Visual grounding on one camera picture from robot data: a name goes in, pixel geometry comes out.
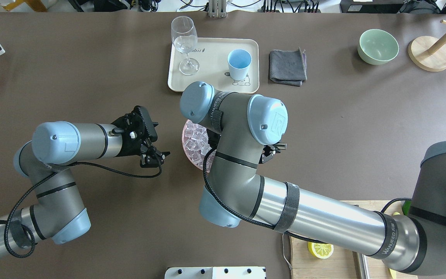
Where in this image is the pink bowl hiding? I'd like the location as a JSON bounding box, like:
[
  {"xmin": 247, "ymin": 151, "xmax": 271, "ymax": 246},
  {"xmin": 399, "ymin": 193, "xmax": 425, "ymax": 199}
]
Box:
[{"xmin": 181, "ymin": 119, "xmax": 218, "ymax": 172}]

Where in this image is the mint green bowl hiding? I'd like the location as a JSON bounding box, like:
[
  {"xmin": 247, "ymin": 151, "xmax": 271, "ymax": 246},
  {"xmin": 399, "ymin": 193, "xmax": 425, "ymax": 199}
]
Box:
[{"xmin": 357, "ymin": 29, "xmax": 399, "ymax": 65}]

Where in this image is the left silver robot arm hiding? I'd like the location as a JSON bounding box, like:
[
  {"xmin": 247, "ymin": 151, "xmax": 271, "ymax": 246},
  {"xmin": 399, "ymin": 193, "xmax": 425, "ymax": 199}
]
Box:
[{"xmin": 0, "ymin": 106, "xmax": 170, "ymax": 258}]

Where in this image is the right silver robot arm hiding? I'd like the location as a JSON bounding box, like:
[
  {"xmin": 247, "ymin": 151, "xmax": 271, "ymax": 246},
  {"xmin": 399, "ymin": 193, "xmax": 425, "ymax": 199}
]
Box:
[{"xmin": 180, "ymin": 81, "xmax": 446, "ymax": 276}]

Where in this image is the clear ice cubes pile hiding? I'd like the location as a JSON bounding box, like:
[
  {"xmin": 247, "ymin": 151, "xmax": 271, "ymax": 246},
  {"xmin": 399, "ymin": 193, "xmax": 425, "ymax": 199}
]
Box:
[{"xmin": 184, "ymin": 122, "xmax": 218, "ymax": 167}]

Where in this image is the clear wine glass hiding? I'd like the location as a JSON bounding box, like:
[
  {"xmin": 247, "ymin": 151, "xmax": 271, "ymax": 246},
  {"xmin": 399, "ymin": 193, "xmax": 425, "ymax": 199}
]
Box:
[{"xmin": 171, "ymin": 16, "xmax": 199, "ymax": 76}]

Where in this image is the wooden cup tree stand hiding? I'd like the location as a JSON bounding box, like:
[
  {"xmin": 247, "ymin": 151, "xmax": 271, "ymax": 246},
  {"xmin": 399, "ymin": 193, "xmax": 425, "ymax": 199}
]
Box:
[{"xmin": 407, "ymin": 19, "xmax": 446, "ymax": 72}]

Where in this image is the light blue cup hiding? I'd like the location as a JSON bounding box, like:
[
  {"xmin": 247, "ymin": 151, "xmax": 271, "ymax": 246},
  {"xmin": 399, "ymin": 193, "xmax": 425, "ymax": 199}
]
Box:
[{"xmin": 228, "ymin": 49, "xmax": 252, "ymax": 81}]

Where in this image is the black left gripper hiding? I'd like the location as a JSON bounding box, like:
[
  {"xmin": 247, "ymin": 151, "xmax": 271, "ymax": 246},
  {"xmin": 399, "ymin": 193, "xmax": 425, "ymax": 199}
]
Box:
[{"xmin": 111, "ymin": 105, "xmax": 170, "ymax": 168}]

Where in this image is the halved lemon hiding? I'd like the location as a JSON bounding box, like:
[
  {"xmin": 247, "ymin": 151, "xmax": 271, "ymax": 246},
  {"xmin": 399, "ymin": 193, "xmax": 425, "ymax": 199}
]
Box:
[{"xmin": 307, "ymin": 242, "xmax": 335, "ymax": 259}]

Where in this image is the beige serving tray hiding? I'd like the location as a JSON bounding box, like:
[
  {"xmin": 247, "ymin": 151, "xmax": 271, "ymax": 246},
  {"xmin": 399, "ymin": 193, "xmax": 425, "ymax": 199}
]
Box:
[{"xmin": 167, "ymin": 38, "xmax": 260, "ymax": 94}]

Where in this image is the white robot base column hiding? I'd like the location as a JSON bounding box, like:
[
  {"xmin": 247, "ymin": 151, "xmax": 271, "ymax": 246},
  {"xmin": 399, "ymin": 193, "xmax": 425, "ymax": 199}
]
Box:
[{"xmin": 164, "ymin": 266, "xmax": 267, "ymax": 279}]

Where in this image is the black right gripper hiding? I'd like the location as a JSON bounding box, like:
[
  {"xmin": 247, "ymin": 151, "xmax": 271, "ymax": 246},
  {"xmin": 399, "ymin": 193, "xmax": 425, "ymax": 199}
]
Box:
[{"xmin": 259, "ymin": 143, "xmax": 287, "ymax": 164}]

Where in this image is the grey folded cloth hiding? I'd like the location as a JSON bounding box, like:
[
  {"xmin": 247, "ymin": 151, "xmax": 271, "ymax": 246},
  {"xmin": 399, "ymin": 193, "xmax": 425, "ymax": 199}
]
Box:
[{"xmin": 269, "ymin": 49, "xmax": 307, "ymax": 87}]

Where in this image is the wooden cutting board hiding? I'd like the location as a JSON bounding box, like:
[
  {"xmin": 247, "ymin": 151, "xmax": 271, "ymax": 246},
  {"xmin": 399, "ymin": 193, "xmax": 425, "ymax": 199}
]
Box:
[{"xmin": 288, "ymin": 200, "xmax": 419, "ymax": 279}]

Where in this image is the green lime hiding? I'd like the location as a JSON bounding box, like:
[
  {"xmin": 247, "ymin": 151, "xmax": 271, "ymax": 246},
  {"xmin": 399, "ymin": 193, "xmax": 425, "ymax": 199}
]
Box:
[{"xmin": 400, "ymin": 200, "xmax": 411, "ymax": 215}]

